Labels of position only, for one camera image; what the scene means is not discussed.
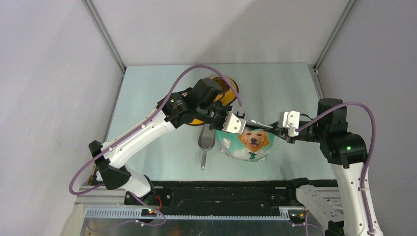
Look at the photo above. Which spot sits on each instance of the brown pet food kibble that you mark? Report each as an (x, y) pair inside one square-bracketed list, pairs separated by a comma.
[(225, 87)]

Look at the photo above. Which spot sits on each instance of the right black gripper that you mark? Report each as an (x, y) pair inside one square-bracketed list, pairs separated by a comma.
[(280, 132)]

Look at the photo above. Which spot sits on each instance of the grey slotted cable duct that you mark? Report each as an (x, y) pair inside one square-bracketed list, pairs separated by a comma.
[(144, 213)]

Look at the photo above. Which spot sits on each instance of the right steel bowl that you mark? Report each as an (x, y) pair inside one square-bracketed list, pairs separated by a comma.
[(230, 91)]

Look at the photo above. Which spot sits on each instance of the metal food scoop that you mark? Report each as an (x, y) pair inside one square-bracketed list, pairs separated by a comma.
[(206, 142)]

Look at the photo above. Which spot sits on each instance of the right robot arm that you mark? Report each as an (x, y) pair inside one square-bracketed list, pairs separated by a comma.
[(349, 158)]

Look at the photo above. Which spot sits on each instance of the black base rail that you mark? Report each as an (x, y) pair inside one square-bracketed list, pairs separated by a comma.
[(221, 196)]

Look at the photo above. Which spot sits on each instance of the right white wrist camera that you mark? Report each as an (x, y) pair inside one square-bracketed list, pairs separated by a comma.
[(289, 120)]

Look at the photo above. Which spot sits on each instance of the green pet food bag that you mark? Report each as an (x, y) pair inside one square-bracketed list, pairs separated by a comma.
[(252, 145)]

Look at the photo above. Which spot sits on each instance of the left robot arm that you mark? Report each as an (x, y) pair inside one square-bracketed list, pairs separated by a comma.
[(176, 109)]

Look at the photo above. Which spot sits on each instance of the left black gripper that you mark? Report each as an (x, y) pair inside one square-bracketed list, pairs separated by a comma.
[(224, 109)]

